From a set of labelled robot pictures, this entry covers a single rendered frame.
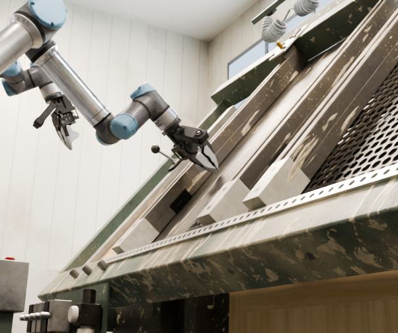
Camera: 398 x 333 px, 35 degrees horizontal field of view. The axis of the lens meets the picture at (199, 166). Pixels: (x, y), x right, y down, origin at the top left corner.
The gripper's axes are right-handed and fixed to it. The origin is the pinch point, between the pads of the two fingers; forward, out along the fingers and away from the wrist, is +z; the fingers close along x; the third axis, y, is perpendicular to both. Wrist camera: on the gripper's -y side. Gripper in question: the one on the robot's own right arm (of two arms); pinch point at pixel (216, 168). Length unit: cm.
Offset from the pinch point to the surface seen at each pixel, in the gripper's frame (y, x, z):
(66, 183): 379, -106, -10
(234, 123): 9.9, -24.0, -3.4
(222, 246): -61, 49, -3
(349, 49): -45, -31, -4
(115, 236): 47, 22, -1
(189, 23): 354, -313, -41
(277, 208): -74, 42, -3
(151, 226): 9.7, 25.6, -1.2
